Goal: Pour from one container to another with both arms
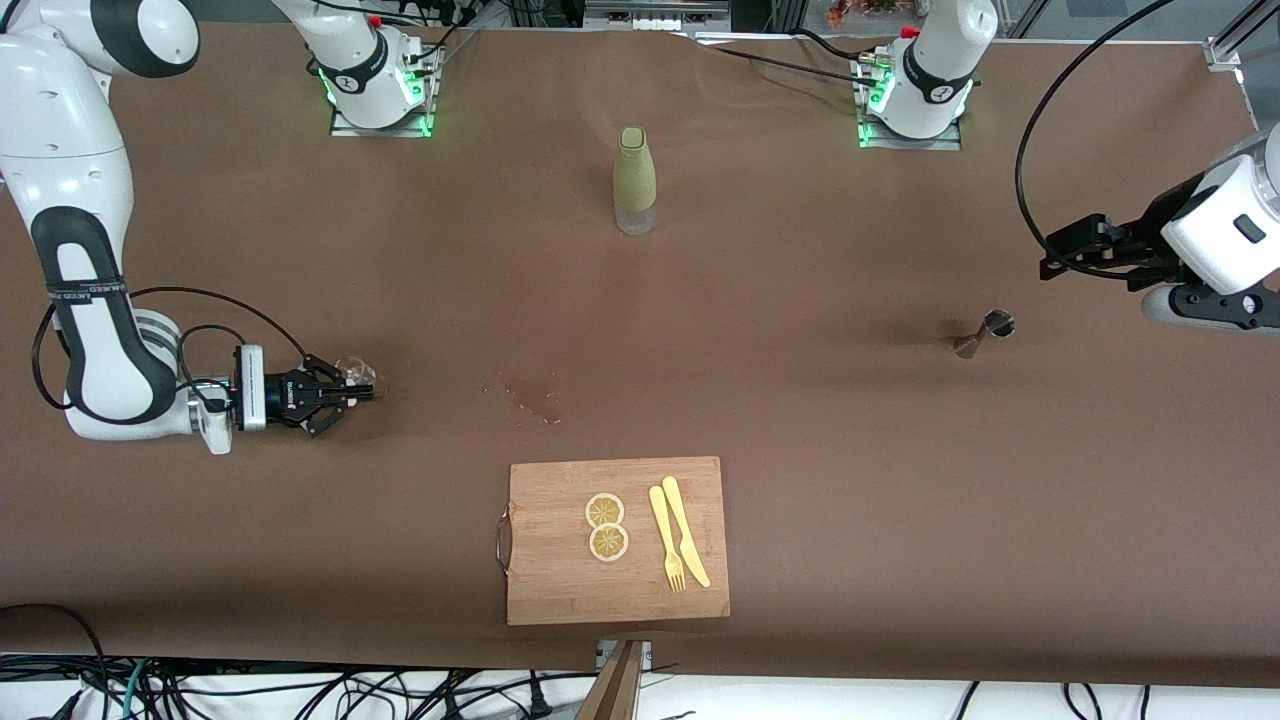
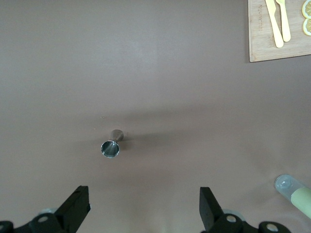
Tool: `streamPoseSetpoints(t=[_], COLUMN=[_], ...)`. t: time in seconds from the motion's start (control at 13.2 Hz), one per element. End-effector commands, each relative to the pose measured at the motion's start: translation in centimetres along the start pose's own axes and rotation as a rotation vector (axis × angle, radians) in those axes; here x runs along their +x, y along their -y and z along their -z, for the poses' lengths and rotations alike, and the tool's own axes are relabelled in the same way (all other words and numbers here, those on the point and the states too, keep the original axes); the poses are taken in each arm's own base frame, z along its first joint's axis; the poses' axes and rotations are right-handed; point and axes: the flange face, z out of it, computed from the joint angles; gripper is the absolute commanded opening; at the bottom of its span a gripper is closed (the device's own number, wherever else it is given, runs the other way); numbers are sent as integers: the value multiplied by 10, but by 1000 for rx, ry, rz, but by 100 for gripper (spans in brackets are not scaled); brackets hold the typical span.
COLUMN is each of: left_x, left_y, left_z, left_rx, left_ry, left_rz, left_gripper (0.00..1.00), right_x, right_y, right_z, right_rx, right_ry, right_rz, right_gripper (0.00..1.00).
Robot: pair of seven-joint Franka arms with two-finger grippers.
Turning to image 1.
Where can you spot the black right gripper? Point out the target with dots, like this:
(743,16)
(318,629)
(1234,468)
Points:
(282,397)

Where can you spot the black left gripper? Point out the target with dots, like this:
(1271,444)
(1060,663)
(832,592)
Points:
(1146,243)

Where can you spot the clear glass shaker cup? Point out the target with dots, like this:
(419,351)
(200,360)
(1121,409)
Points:
(356,370)

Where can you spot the steel jigger measuring cup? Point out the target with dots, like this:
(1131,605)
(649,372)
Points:
(1000,322)

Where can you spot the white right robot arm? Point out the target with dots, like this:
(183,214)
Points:
(60,130)

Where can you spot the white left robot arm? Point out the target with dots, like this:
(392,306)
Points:
(940,70)

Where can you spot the small metal bits on table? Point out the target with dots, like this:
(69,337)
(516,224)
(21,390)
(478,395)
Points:
(535,395)

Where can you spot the wooden cutting board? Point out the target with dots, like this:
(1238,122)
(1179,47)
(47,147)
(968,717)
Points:
(560,580)

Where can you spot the lemon slice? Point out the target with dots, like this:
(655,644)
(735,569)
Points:
(608,543)
(605,510)

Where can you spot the brown table cover sheet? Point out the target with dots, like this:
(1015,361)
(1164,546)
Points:
(900,500)

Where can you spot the yellow plastic fork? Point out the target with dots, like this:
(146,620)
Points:
(662,520)

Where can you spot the yellow plastic knife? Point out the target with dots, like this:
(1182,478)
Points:
(681,520)

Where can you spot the green bottle with clear base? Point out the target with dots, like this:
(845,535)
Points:
(635,170)

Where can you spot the grey power strip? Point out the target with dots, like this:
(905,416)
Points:
(655,12)

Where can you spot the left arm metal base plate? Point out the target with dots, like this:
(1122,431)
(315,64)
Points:
(950,144)

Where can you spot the aluminium frame corner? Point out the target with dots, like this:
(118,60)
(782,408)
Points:
(1225,50)

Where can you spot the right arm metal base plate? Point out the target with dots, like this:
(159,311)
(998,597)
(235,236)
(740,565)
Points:
(345,131)

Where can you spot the small metal bracket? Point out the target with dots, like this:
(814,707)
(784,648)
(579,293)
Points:
(646,652)

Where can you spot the wooden post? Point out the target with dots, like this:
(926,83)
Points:
(615,690)

